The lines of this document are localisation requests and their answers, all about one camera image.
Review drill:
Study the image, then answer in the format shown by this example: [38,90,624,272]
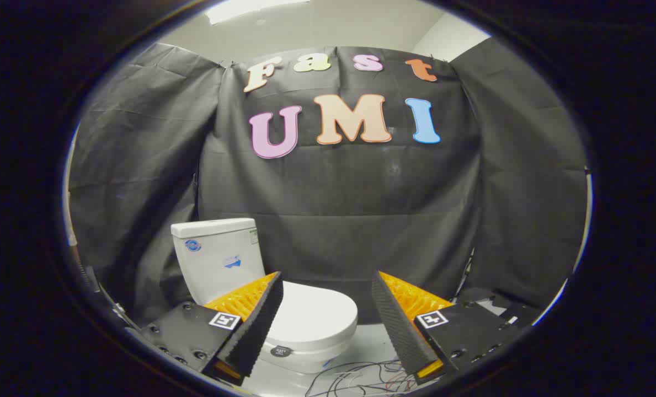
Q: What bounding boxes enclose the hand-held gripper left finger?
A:
[139,271,285,386]

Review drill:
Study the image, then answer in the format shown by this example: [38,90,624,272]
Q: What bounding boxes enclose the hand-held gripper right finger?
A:
[371,271,542,385]

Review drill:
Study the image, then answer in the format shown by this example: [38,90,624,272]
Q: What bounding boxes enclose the white toilet lid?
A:
[263,281,359,355]

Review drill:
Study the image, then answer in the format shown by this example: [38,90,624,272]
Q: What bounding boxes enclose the white toilet bowl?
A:
[257,330,351,375]

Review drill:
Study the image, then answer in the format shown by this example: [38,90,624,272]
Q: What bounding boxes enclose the white toilet tank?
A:
[170,218,266,307]

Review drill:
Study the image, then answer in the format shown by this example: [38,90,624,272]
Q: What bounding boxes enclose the black backdrop cloth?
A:
[67,37,589,327]

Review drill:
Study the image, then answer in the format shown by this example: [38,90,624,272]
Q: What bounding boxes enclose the tangle of thin cables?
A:
[305,360,419,397]

